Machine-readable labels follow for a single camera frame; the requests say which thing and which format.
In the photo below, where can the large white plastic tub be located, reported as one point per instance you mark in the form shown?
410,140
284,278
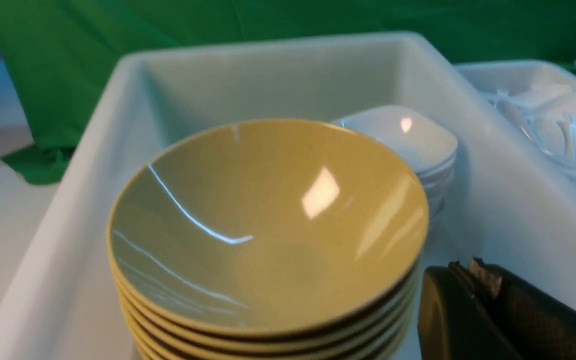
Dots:
508,205

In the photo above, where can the white spoon bin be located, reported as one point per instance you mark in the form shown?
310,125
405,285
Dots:
516,76

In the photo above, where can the white soup spoons pile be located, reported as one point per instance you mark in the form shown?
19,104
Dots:
546,115

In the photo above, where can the stacked yellow bowl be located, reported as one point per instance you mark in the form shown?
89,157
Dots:
188,348
134,325
383,347
372,319

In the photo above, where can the yellow noodle bowl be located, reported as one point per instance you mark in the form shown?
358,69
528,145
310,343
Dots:
267,228

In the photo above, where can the white sauce dish stack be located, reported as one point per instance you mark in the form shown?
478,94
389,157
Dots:
435,182

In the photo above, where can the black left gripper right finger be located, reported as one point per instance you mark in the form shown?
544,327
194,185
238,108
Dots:
525,320

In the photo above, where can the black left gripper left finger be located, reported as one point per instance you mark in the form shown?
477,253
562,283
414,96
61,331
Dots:
453,324

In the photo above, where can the green backdrop cloth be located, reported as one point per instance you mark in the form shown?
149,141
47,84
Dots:
60,53

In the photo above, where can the top stacked yellow bowl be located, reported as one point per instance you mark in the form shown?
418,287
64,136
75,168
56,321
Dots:
372,319

